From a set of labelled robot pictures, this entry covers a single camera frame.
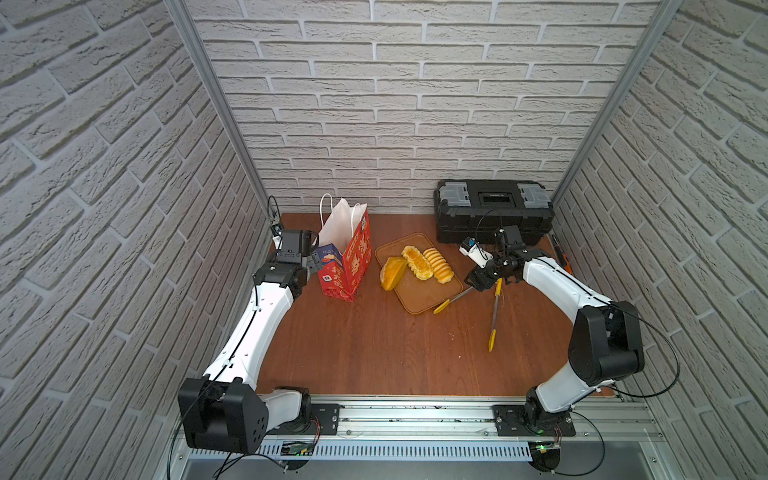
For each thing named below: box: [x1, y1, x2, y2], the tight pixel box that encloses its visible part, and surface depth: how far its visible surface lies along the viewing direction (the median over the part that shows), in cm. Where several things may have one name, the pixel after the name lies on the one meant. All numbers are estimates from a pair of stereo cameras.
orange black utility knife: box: [552, 234, 573, 275], surface depth 112 cm
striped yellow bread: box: [423, 247, 455, 284], surface depth 102 cm
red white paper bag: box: [316, 193, 373, 302], surface depth 90 cm
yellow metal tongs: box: [433, 278, 503, 352], surface depth 94 cm
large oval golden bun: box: [380, 256, 407, 291], surface depth 92 cm
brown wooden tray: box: [374, 233, 464, 315], surface depth 101 cm
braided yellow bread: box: [401, 245, 434, 281], surface depth 102 cm
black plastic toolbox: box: [434, 179, 555, 245], surface depth 103 cm
